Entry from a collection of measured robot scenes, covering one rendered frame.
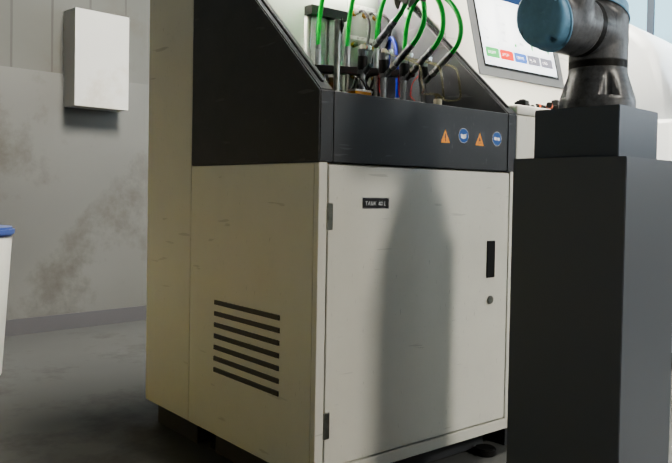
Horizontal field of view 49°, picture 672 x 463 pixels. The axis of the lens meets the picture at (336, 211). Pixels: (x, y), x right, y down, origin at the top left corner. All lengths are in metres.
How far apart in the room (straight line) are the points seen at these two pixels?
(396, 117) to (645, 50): 1.88
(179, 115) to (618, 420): 1.40
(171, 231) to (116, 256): 1.94
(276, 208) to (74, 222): 2.37
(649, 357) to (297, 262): 0.76
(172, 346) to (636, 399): 1.29
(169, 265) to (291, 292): 0.61
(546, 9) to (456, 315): 0.85
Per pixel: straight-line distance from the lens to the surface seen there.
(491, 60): 2.48
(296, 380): 1.72
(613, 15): 1.59
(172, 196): 2.20
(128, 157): 4.15
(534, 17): 1.49
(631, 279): 1.49
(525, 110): 2.16
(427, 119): 1.85
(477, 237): 2.00
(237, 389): 1.94
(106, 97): 3.98
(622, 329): 1.47
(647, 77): 3.45
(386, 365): 1.80
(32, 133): 3.93
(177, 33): 2.23
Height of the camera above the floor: 0.72
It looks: 1 degrees down
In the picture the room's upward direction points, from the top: 1 degrees clockwise
